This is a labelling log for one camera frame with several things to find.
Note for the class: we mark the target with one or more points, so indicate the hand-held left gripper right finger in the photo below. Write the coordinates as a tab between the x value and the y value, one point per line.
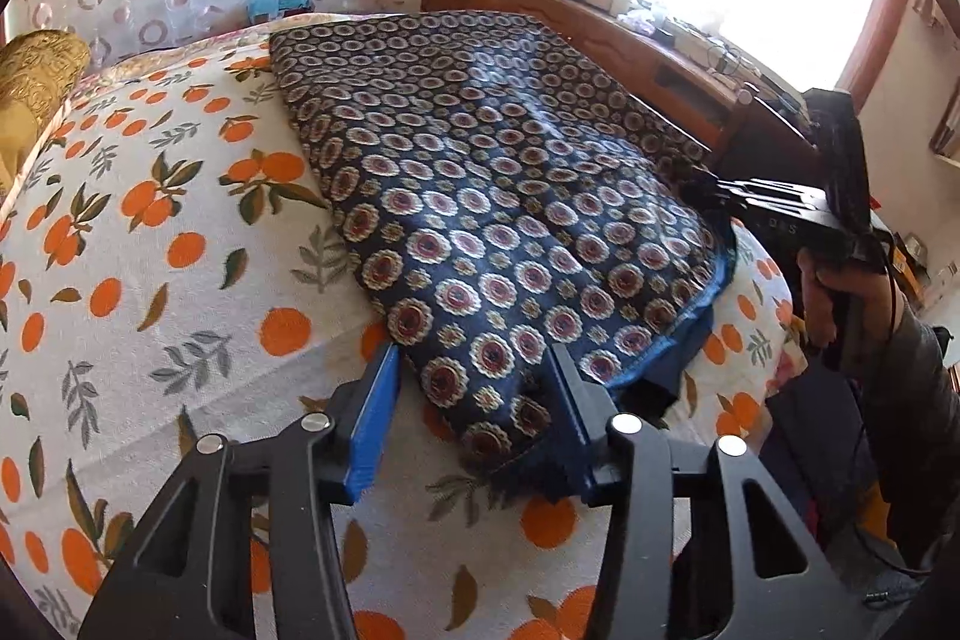
574	441

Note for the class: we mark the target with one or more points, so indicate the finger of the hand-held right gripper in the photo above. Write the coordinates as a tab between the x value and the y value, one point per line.
765	205
772	187

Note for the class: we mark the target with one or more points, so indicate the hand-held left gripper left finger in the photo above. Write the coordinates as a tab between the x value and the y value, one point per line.
377	419

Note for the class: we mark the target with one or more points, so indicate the dark blue patterned garment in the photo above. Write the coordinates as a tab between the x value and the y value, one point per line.
480	190

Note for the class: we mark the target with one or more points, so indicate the person's right forearm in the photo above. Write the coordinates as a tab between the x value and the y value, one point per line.
911	430

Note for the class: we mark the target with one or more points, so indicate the person's right hand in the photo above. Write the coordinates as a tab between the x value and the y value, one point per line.
817	310

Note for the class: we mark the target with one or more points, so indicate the wooden desk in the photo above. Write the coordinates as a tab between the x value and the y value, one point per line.
600	33

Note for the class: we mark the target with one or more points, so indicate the floral orange print blanket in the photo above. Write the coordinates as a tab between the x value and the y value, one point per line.
172	280

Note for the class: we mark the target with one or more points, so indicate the light blue plastic toy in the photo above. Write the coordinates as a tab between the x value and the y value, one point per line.
279	3

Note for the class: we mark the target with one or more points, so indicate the golden pillow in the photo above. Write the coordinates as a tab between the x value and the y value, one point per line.
37	85

